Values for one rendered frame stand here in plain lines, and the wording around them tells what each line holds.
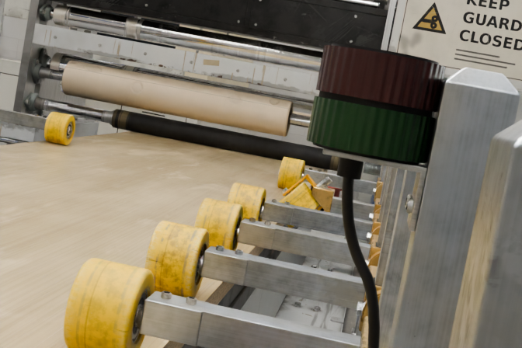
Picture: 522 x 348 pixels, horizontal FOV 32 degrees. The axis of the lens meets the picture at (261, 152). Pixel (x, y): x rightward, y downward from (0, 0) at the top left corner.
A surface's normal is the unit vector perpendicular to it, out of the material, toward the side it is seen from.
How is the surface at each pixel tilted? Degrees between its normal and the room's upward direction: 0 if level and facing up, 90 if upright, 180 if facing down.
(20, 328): 0
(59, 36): 90
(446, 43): 90
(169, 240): 53
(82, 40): 90
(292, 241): 90
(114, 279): 33
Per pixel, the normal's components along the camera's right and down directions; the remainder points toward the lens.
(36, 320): 0.18, -0.98
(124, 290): 0.04, -0.66
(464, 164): -0.14, 0.05
